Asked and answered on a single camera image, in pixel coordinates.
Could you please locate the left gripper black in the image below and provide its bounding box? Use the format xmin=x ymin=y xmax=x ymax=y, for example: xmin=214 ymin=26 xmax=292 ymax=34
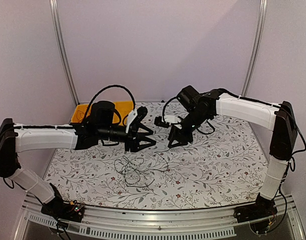
xmin=97 ymin=124 xmax=157 ymax=153

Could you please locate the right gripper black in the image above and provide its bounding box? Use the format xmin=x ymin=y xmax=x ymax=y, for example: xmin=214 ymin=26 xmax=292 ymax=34
xmin=168 ymin=108 xmax=210 ymax=148

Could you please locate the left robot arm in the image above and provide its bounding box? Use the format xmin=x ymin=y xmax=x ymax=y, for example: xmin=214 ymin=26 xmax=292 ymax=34
xmin=0 ymin=100 xmax=156 ymax=217

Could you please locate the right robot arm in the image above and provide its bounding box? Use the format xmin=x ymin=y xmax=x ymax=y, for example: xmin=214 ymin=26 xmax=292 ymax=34
xmin=162 ymin=85 xmax=298 ymax=218

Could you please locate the middle yellow bin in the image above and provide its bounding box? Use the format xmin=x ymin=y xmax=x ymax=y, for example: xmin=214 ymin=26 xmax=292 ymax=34
xmin=112 ymin=109 xmax=128 ymax=126

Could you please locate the yellow bin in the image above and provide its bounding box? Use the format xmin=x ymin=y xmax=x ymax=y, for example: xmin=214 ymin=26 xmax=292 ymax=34
xmin=114 ymin=101 xmax=133 ymax=118
xmin=112 ymin=109 xmax=128 ymax=126
xmin=70 ymin=104 xmax=91 ymax=125

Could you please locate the right yellow bin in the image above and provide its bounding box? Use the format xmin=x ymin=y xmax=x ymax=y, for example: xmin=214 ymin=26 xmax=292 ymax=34
xmin=114 ymin=101 xmax=133 ymax=118

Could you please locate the floral tablecloth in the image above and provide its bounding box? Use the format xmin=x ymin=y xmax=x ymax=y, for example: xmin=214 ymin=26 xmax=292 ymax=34
xmin=45 ymin=102 xmax=268 ymax=210

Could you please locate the left yellow bin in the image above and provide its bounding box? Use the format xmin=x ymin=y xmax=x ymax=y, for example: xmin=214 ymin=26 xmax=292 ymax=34
xmin=70 ymin=104 xmax=91 ymax=125

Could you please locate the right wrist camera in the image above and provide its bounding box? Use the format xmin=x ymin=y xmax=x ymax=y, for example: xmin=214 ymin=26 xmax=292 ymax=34
xmin=154 ymin=115 xmax=181 ymax=128

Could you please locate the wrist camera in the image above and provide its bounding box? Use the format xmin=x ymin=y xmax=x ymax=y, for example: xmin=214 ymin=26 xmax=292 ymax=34
xmin=154 ymin=115 xmax=181 ymax=128
xmin=126 ymin=106 xmax=148 ymax=134

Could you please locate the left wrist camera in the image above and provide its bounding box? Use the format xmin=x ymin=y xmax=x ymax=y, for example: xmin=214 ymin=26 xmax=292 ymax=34
xmin=126 ymin=106 xmax=148 ymax=134

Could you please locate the black cable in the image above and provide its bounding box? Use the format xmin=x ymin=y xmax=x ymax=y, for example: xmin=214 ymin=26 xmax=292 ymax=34
xmin=114 ymin=156 xmax=155 ymax=188

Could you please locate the left arm black hose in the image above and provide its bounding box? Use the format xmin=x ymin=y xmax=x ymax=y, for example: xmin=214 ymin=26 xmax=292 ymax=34
xmin=84 ymin=84 xmax=136 ymax=121

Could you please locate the front aluminium frame rail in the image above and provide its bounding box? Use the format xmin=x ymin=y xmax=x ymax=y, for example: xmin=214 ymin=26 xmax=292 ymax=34
xmin=15 ymin=194 xmax=306 ymax=240

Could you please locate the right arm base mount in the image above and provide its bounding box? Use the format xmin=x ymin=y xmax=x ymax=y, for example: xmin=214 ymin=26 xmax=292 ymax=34
xmin=233 ymin=196 xmax=277 ymax=235

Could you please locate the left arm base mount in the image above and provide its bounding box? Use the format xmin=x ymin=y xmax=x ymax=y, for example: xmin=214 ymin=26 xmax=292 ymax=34
xmin=41 ymin=197 xmax=85 ymax=223

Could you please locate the right aluminium post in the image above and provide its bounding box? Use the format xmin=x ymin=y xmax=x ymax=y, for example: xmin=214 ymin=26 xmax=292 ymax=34
xmin=241 ymin=0 xmax=267 ymax=97

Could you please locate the aluminium post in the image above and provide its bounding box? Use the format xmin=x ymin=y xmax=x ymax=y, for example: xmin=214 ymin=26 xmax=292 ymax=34
xmin=49 ymin=0 xmax=80 ymax=106
xmin=241 ymin=0 xmax=267 ymax=97

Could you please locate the left aluminium post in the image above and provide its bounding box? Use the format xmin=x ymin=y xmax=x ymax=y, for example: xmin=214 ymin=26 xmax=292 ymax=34
xmin=49 ymin=0 xmax=80 ymax=106

